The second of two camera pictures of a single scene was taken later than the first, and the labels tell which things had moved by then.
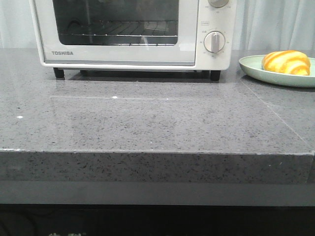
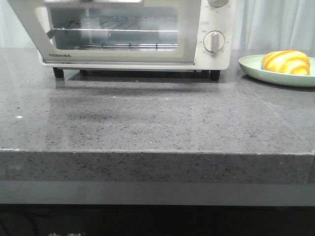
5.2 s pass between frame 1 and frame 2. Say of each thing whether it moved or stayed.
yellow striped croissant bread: stayed
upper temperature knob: stayed
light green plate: stayed
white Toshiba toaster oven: stayed
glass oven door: moved
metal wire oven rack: moved
